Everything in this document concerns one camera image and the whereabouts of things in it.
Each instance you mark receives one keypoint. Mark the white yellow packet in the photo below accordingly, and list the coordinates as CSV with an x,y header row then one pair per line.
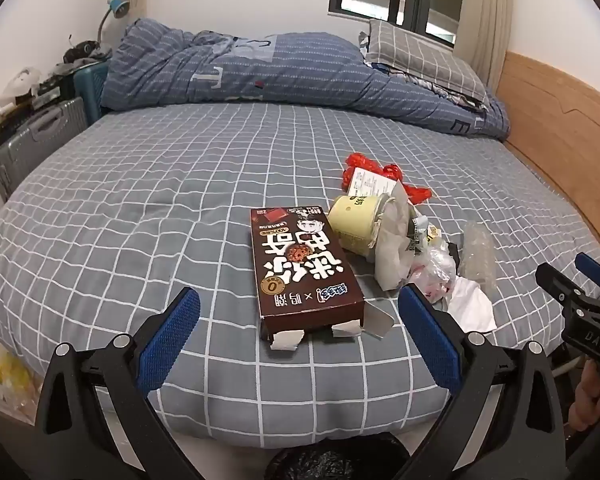
x,y
432,234

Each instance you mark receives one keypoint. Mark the cream yellow cup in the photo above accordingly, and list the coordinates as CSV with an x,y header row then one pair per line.
x,y
352,220

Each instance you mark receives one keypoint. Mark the grey suitcase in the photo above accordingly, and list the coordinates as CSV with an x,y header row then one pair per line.
x,y
35,145

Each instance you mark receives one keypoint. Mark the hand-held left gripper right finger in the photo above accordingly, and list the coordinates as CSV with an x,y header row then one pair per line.
x,y
430,335

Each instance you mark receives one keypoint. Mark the person's right hand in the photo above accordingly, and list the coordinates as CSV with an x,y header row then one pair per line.
x,y
587,395

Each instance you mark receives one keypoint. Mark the white tissue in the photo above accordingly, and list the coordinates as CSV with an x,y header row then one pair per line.
x,y
472,305

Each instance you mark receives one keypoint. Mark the dark clutter pile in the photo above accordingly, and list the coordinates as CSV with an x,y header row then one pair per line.
x,y
82,52

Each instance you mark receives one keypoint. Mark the red plastic bag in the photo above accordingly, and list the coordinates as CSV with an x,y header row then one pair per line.
x,y
361,162

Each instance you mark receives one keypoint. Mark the blue desk lamp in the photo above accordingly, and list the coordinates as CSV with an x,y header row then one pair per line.
x,y
117,7

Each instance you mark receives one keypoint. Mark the grey checked pillow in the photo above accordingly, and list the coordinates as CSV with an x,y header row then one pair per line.
x,y
420,52

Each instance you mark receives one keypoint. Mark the brown snack box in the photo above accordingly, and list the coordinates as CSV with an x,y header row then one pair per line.
x,y
300,265

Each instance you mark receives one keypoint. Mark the wooden headboard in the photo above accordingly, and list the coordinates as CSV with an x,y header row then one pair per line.
x,y
560,120

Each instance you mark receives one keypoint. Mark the black trash bin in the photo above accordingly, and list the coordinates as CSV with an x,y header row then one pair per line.
x,y
335,457

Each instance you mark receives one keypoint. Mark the teal suitcase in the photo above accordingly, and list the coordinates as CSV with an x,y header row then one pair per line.
x,y
92,90

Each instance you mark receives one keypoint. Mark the bed with grey checked sheet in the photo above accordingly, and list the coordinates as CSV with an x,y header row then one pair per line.
x,y
155,210

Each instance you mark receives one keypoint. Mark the clear plastic bag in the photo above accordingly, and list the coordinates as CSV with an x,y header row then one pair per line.
x,y
477,255
437,270

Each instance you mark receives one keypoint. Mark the yellow plastic bag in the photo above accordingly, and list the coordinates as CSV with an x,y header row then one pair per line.
x,y
12,385

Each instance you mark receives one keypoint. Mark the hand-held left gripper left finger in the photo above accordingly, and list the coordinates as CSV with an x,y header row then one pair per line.
x,y
172,340

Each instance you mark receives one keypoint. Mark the blue striped quilt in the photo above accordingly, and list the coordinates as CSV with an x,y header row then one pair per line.
x,y
280,75

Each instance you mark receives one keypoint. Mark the white printed carton box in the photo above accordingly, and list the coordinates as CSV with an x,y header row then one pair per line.
x,y
370,182

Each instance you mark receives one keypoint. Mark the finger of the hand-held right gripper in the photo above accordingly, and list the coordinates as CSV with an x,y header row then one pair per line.
x,y
597,272
555,280

